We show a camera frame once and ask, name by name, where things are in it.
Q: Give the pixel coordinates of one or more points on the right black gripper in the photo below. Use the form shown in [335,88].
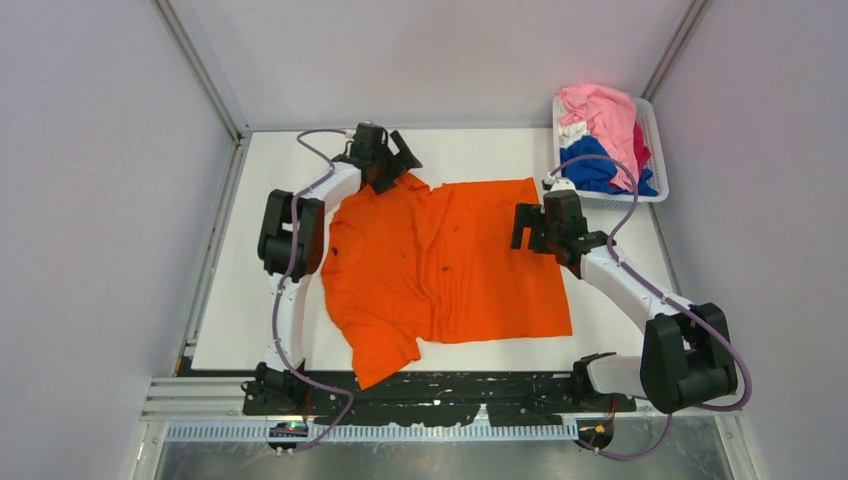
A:
[528,215]

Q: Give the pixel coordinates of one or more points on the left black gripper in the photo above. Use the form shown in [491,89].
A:
[385,184]

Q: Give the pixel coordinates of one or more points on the orange t shirt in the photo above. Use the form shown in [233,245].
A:
[436,264]

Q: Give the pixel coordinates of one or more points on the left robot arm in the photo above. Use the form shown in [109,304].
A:
[291,240]

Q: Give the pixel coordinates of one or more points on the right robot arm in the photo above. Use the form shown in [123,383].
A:
[686,358]

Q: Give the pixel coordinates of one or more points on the blue t shirt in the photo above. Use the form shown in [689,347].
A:
[595,174]

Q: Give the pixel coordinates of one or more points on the white t shirt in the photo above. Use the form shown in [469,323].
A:
[571,133]

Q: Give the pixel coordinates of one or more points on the white plastic laundry basket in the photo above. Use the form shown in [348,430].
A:
[646,118]

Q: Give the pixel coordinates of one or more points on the crimson t shirt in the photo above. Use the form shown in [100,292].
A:
[642,152]

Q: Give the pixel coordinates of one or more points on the pink t shirt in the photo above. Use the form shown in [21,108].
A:
[611,115]

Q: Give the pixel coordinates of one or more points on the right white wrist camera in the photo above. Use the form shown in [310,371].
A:
[557,183]

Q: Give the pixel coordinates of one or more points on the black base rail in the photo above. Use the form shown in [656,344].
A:
[432,399]

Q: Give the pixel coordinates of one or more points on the white slotted cable duct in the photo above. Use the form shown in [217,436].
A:
[300,431]

